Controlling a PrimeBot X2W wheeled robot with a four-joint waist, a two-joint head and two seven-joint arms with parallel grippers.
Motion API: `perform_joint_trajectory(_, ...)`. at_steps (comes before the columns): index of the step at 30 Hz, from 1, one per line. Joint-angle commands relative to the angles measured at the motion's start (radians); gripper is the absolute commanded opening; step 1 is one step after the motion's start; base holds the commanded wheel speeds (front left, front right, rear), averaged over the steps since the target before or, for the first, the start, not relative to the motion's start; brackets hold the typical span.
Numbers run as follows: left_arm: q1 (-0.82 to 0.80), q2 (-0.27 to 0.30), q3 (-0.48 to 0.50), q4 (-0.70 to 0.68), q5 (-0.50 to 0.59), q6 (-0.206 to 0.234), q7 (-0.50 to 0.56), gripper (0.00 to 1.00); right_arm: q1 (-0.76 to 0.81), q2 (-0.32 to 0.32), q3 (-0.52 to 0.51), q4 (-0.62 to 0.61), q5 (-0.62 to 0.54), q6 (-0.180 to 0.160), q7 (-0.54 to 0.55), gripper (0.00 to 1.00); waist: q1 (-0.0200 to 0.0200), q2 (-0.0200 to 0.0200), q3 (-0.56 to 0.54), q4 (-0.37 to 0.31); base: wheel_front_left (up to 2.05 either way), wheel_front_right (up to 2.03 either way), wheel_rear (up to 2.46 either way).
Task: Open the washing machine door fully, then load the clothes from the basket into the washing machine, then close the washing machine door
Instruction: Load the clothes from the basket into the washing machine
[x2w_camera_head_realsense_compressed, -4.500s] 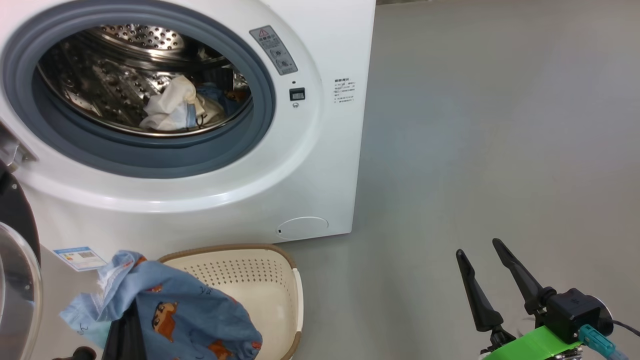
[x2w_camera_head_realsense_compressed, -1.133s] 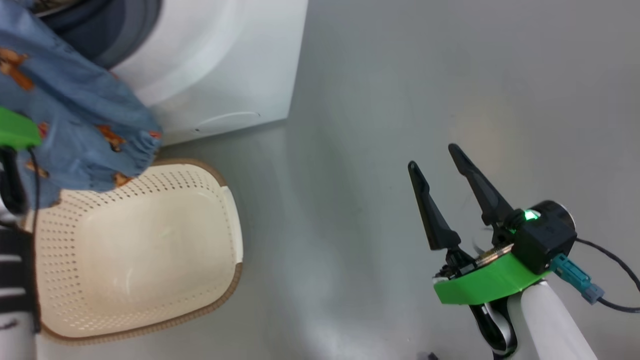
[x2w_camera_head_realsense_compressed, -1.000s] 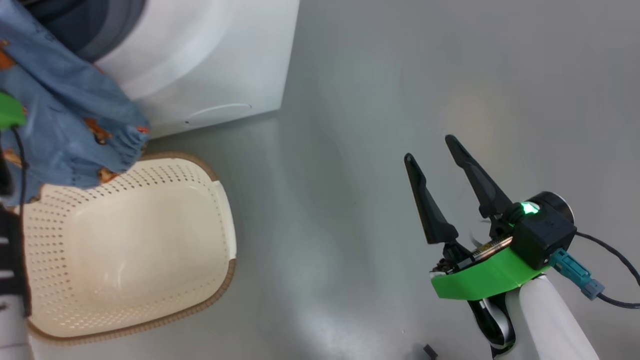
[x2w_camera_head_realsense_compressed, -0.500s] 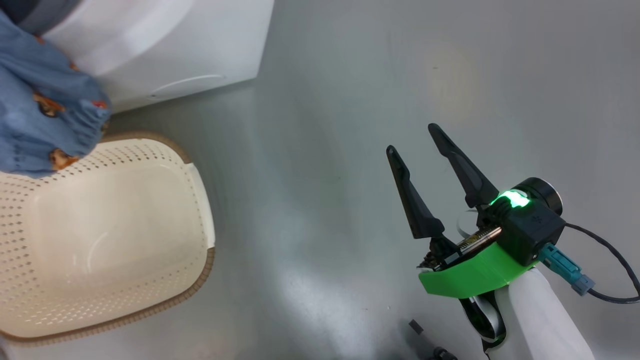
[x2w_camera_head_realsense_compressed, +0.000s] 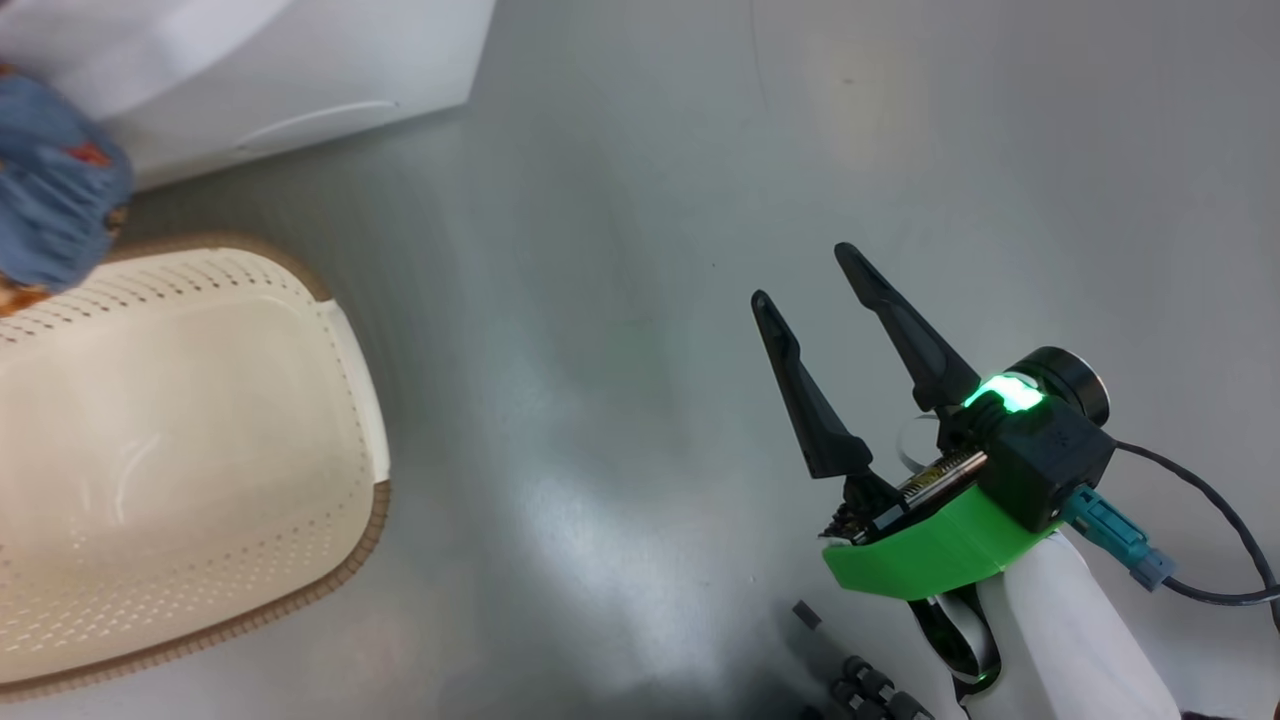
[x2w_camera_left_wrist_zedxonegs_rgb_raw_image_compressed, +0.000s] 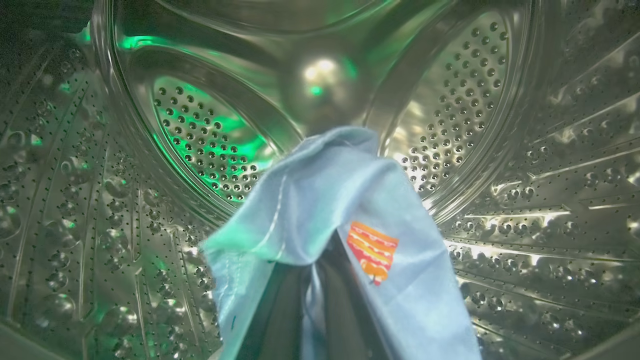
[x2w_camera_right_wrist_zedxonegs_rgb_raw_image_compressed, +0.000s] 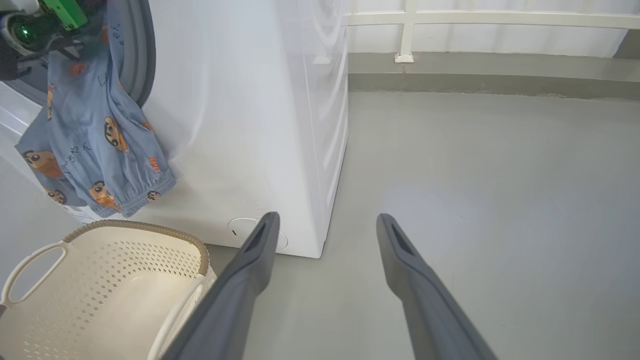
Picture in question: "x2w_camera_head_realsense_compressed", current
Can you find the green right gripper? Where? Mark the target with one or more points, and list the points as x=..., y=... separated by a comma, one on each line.
x=930, y=560

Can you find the teal right camera connector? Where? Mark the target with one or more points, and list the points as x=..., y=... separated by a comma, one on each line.
x=1115, y=535

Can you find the white front-load washing machine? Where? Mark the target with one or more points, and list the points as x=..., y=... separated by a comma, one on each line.
x=300, y=60

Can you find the blue cartoon print garment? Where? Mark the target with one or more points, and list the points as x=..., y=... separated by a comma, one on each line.
x=50, y=190

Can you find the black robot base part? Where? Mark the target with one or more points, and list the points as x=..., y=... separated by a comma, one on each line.
x=865, y=690

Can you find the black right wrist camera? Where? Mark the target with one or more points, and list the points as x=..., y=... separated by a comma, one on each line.
x=1050, y=470

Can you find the round white filter cover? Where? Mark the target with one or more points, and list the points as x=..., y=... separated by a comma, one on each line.
x=320, y=118

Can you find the cream perforated laundry basket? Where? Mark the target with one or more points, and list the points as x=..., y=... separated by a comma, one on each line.
x=180, y=460

